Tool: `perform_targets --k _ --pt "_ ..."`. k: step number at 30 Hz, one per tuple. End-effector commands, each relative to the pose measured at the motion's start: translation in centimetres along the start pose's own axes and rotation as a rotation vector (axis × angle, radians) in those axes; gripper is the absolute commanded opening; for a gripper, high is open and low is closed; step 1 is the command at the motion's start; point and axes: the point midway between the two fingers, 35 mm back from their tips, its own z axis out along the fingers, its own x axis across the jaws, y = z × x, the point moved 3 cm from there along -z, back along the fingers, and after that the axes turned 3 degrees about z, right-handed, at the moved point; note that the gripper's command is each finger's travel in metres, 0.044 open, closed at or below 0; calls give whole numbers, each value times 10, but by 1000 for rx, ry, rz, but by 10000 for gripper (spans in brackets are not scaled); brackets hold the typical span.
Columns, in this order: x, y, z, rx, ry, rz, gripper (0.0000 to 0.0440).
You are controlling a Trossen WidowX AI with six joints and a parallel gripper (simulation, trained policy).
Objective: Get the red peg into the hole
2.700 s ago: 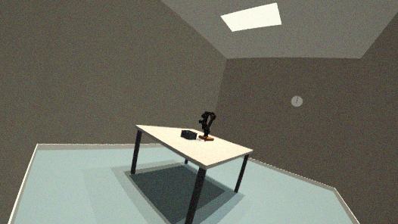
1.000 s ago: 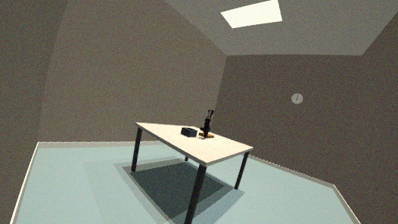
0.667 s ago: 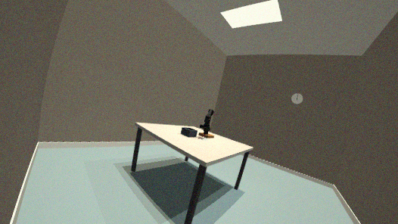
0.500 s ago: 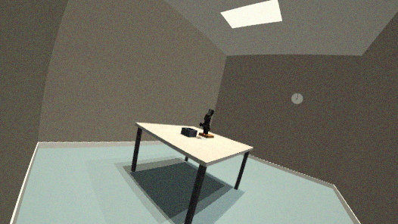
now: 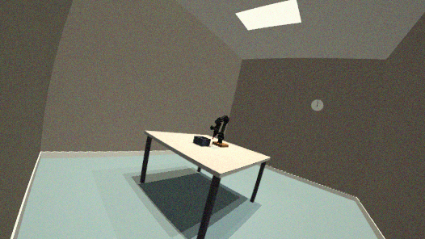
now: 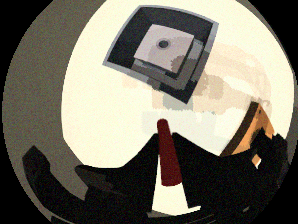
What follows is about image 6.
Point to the dark red peg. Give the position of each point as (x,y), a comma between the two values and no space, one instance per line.
(170,170)

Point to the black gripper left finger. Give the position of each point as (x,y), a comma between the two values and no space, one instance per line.
(137,178)

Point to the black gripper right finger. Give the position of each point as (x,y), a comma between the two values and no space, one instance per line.
(201,171)

